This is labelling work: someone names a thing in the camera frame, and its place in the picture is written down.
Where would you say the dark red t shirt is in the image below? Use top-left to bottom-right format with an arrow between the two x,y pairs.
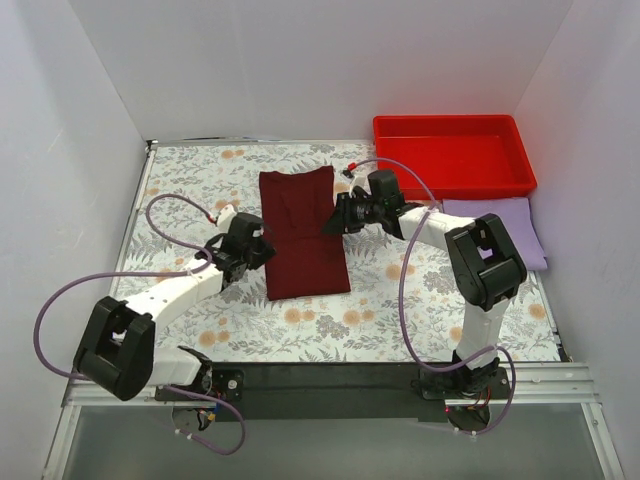
259,166 -> 351,301

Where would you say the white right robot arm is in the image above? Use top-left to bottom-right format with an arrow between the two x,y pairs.
323,170 -> 527,398

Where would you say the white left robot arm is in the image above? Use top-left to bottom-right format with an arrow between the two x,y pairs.
73,207 -> 275,401

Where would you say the floral table mat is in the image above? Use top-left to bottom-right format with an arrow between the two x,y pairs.
98,141 -> 560,365

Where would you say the red plastic bin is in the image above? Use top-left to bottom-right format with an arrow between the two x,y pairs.
373,114 -> 537,200

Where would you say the folded purple t shirt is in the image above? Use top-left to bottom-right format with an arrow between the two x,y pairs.
441,196 -> 549,273

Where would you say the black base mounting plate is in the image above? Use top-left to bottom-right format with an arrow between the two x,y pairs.
154,361 -> 514,424

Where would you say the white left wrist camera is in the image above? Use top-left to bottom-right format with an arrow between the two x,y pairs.
215,204 -> 237,230

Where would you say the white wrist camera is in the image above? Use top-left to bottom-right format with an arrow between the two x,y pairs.
215,204 -> 237,230
341,163 -> 367,194

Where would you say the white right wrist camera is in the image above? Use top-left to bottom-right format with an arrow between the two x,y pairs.
341,163 -> 367,194

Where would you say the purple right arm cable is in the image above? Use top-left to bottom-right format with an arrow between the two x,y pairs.
354,156 -> 517,439

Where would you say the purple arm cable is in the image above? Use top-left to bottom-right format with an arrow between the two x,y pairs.
354,156 -> 517,439
32,192 -> 247,456

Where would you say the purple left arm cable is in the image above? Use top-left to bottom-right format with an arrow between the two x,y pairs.
32,192 -> 247,456

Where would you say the aluminium frame rail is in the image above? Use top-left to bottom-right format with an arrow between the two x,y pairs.
44,363 -> 623,479

